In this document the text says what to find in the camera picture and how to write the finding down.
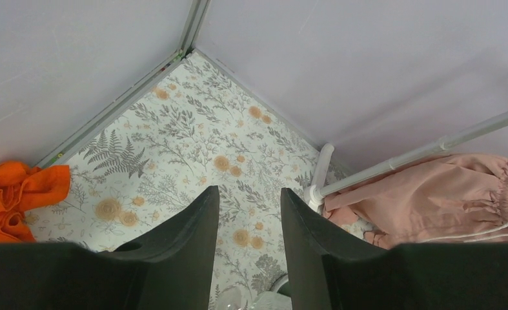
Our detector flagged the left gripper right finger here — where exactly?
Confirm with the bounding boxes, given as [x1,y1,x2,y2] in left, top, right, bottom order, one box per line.
[281,188,508,309]

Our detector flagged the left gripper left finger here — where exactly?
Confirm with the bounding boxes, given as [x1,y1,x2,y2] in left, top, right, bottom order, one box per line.
[0,186,219,309]

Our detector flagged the clear wine glass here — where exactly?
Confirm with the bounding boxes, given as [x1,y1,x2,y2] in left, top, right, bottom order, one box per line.
[215,287,292,310]

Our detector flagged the floral table cloth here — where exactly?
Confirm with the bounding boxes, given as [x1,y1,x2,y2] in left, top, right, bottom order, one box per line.
[25,53,319,309]

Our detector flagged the pink shorts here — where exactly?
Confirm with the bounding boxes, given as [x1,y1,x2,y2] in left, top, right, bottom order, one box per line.
[322,154,508,249]

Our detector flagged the orange cloth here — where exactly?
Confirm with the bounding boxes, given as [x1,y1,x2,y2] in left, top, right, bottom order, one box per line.
[0,161,71,243]

